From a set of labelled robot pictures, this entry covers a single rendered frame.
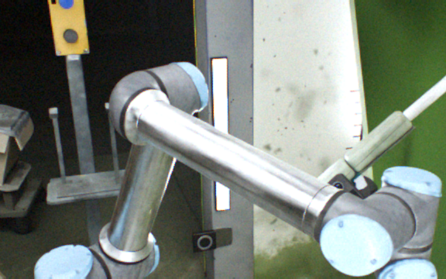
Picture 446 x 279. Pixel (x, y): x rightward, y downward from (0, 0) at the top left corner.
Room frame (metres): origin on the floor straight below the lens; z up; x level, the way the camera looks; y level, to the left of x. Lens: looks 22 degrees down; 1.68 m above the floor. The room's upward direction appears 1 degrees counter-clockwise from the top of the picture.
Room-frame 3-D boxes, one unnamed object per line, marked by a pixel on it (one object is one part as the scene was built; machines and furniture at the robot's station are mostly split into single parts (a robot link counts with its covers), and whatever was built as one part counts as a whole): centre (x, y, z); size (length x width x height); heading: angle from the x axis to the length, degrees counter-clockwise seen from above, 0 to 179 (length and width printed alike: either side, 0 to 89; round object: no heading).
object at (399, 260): (0.81, -0.29, 1.16); 0.12 x 0.09 x 0.10; 3
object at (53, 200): (1.98, 0.55, 0.78); 0.31 x 0.23 x 0.01; 106
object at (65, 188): (1.96, 0.55, 0.95); 0.26 x 0.15 x 0.32; 106
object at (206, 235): (2.00, 0.12, 0.51); 0.10 x 0.02 x 0.09; 106
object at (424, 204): (0.80, -0.28, 1.27); 0.12 x 0.09 x 0.12; 138
